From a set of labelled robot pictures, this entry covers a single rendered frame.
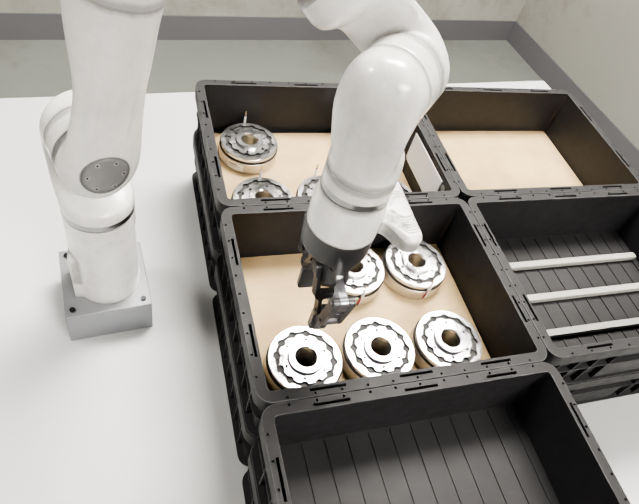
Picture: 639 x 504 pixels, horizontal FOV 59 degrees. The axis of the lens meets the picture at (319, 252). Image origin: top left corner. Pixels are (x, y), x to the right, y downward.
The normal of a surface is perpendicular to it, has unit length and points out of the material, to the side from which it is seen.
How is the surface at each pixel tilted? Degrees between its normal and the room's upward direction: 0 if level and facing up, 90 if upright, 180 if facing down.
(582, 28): 90
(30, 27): 90
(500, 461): 0
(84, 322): 90
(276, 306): 0
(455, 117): 90
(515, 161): 0
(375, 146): 106
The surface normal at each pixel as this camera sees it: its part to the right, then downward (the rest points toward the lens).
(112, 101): 0.47, 0.73
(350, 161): -0.56, 0.66
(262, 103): 0.25, 0.78
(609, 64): -0.92, 0.14
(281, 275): 0.21, -0.62
